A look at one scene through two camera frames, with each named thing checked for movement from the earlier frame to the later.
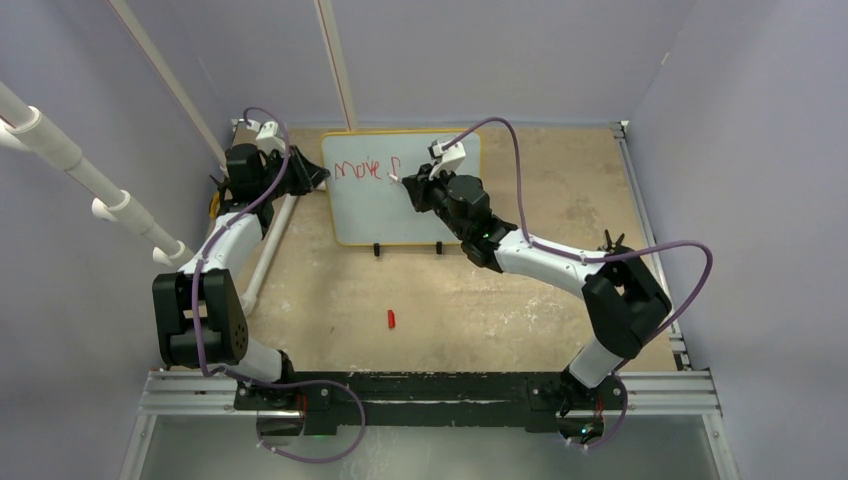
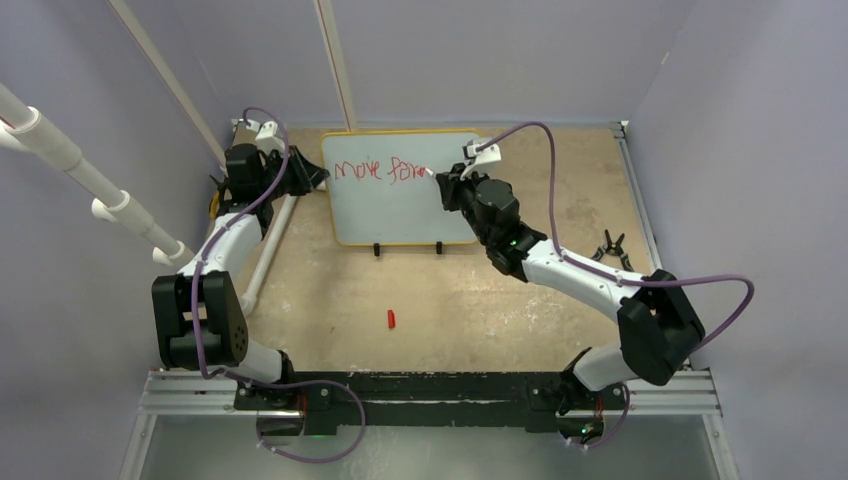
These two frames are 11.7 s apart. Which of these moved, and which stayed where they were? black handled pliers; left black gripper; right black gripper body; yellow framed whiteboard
Moved: right black gripper body
Stayed: black handled pliers; left black gripper; yellow framed whiteboard
